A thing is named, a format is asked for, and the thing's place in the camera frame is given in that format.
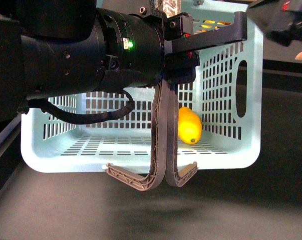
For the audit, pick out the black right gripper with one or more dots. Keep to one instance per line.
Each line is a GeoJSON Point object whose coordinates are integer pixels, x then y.
{"type": "Point", "coordinates": [280, 21]}

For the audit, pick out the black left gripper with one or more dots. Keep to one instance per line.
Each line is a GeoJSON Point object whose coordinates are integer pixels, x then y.
{"type": "Point", "coordinates": [168, 46]}

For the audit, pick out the light blue plastic basket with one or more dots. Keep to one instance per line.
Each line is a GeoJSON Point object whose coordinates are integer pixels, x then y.
{"type": "Point", "coordinates": [143, 148]}

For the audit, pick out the yellow mango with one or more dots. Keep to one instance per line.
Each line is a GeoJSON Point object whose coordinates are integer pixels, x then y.
{"type": "Point", "coordinates": [189, 126]}

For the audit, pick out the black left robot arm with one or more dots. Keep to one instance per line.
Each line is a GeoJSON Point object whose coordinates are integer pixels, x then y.
{"type": "Point", "coordinates": [59, 48]}

